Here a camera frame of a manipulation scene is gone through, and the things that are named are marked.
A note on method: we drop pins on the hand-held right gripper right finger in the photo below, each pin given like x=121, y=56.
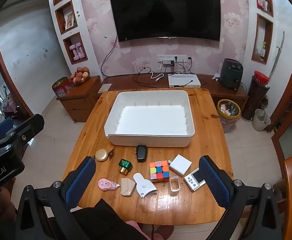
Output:
x=215, y=182

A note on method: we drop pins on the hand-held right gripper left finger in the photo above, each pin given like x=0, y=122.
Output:
x=80, y=181

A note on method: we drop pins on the small white handheld console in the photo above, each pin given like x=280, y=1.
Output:
x=194, y=178

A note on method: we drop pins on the pink correction tape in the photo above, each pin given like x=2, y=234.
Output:
x=104, y=184

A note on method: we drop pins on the gold round compact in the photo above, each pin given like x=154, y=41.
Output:
x=102, y=155

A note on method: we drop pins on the white square power adapter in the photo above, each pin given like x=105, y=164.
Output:
x=181, y=165

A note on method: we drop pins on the small clear plastic case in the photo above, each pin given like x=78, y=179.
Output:
x=174, y=183

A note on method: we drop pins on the beige envelope-shaped case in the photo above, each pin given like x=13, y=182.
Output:
x=127, y=186

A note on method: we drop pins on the green bottle with gold cap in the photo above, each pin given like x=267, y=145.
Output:
x=125, y=164

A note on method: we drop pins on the colourful puzzle cube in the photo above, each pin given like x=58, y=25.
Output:
x=159, y=171

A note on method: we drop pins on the white plastic device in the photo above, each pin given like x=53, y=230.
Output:
x=142, y=185

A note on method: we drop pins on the black plug charger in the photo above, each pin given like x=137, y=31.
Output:
x=142, y=153

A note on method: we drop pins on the white plastic storage bin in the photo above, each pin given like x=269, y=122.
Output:
x=151, y=120

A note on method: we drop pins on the person's left hand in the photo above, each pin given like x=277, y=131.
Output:
x=6, y=201

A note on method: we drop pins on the plush toy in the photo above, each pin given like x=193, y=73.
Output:
x=9, y=103

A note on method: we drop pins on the black clothing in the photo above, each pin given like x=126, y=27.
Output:
x=105, y=220

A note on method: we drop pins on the red printed tin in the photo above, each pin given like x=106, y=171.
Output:
x=62, y=87

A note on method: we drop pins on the small wooden side cabinet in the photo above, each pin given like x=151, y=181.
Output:
x=80, y=100

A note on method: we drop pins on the trash bin with yellow rim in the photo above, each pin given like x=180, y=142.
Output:
x=228, y=120

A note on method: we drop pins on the white plastic bucket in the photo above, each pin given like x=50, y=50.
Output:
x=260, y=121

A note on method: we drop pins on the bowl of fruit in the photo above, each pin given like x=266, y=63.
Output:
x=79, y=76

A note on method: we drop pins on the pink cloth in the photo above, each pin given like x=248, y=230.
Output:
x=158, y=235

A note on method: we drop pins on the white paper sheet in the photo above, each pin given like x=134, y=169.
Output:
x=104, y=88

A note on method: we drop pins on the pink dumbbell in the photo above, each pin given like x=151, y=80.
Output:
x=73, y=52
x=81, y=51

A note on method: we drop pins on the long wooden television cabinet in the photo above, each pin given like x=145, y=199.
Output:
x=211, y=90

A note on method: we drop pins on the tall dark cylinder red lid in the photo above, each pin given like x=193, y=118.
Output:
x=255, y=97

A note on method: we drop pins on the white set-top box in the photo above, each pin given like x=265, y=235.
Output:
x=183, y=81

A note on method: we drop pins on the dark air fryer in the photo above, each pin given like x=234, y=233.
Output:
x=232, y=75

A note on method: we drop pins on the framed photo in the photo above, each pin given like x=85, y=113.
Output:
x=69, y=21

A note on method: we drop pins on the sheathed sword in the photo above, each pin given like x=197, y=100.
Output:
x=277, y=55

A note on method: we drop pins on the white wall outlet strip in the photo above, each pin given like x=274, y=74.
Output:
x=171, y=58

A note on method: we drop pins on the black wall television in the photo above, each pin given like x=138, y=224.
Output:
x=164, y=15

